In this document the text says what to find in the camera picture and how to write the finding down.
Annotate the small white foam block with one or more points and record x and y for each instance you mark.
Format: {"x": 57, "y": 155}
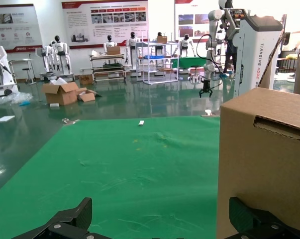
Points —
{"x": 54, "y": 105}

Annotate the small white tag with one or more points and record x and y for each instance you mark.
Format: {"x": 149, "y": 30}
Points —
{"x": 141, "y": 123}

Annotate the clear plastic wrap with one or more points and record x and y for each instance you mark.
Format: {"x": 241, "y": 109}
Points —
{"x": 10, "y": 98}

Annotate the metal table clamp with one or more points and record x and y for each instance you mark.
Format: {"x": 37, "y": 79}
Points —
{"x": 70, "y": 122}
{"x": 209, "y": 113}

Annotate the green table cloth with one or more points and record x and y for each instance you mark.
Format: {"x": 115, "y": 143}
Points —
{"x": 127, "y": 174}

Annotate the white shelf frame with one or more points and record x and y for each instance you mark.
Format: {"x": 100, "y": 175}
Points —
{"x": 149, "y": 43}

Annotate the blue plastic tray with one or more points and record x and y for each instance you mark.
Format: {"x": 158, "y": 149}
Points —
{"x": 153, "y": 57}

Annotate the wide wall poster red header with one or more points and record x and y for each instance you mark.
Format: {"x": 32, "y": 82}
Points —
{"x": 105, "y": 25}

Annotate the black cobot claw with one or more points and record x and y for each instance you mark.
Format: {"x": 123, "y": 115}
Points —
{"x": 206, "y": 88}

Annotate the blue plastic scrap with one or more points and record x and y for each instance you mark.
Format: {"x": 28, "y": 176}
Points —
{"x": 25, "y": 103}

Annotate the small white table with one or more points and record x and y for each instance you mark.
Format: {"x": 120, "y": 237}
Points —
{"x": 21, "y": 60}

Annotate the green covered table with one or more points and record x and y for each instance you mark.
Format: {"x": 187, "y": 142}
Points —
{"x": 189, "y": 61}

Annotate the small open cardboard carton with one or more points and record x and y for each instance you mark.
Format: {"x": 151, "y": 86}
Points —
{"x": 87, "y": 96}

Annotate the small printed cardboard carton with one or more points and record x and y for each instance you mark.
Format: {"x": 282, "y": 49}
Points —
{"x": 85, "y": 79}

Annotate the brown cardboard mailer box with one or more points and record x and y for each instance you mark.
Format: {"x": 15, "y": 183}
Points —
{"x": 264, "y": 161}

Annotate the closed cardboard box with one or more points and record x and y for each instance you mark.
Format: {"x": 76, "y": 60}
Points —
{"x": 113, "y": 50}
{"x": 162, "y": 39}

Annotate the wall poster with dark photos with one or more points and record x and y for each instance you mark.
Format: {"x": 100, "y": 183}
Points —
{"x": 189, "y": 25}

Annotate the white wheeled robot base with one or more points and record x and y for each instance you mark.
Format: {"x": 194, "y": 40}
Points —
{"x": 0, "y": 74}

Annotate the white Tianqing machine tower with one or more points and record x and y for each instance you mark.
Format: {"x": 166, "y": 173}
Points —
{"x": 254, "y": 49}

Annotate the metal workshop cart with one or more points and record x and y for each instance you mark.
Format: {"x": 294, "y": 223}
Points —
{"x": 107, "y": 56}

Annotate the white foam board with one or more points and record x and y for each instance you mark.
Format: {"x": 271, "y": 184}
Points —
{"x": 5, "y": 119}

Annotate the large open cardboard carton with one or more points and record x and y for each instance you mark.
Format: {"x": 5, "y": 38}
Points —
{"x": 62, "y": 95}

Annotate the wall poster with icons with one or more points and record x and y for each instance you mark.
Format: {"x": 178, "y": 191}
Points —
{"x": 15, "y": 25}

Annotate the person in dark clothes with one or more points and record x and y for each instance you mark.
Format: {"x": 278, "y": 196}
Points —
{"x": 231, "y": 57}

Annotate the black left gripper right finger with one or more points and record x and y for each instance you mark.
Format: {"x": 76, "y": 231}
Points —
{"x": 254, "y": 224}

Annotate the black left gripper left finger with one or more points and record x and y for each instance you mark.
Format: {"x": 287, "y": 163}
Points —
{"x": 65, "y": 224}

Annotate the red stool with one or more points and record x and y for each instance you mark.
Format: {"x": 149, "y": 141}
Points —
{"x": 195, "y": 66}

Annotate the white humanoid robot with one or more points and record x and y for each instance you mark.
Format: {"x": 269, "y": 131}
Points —
{"x": 185, "y": 44}
{"x": 110, "y": 44}
{"x": 49, "y": 53}
{"x": 60, "y": 47}
{"x": 132, "y": 47}
{"x": 159, "y": 34}

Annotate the black stool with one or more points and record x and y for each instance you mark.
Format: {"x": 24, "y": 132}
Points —
{"x": 28, "y": 70}

